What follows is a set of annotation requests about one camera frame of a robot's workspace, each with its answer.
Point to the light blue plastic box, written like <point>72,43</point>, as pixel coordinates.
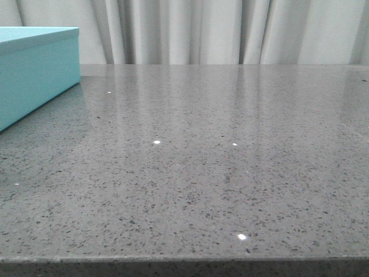
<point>37,64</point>

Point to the grey pleated curtain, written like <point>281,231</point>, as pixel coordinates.
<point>205,32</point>

